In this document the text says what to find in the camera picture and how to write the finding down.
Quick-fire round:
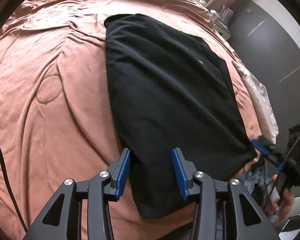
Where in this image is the black button-up shirt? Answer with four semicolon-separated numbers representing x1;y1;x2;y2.
104;14;257;219

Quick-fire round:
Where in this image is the person right hand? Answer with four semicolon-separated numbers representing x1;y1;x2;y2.
264;188;295;228

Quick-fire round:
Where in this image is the brown bed blanket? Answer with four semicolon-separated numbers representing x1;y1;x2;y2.
0;0;261;225

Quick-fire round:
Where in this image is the white nightstand right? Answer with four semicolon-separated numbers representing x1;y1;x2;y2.
210;10;231;41

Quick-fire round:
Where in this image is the beige duvet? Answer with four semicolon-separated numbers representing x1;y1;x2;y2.
196;0;279;143

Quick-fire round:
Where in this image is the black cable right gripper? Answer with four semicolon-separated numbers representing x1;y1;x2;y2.
262;128;300;210

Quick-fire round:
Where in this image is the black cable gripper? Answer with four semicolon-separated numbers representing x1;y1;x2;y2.
0;126;28;233
262;128;300;210

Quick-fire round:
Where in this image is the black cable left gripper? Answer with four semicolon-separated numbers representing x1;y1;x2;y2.
0;126;28;233

